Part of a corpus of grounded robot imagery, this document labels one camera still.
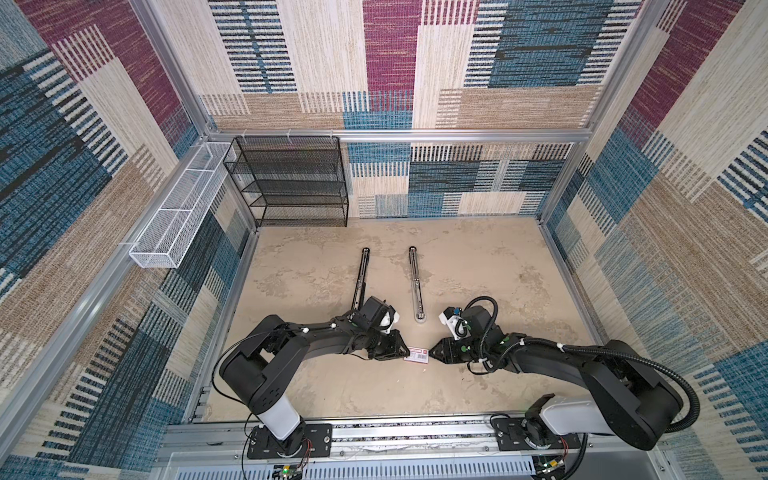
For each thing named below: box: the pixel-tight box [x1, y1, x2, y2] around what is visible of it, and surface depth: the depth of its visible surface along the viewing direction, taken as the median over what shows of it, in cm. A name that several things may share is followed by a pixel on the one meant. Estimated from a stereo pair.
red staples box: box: [403, 347, 429, 364], surface depth 87 cm
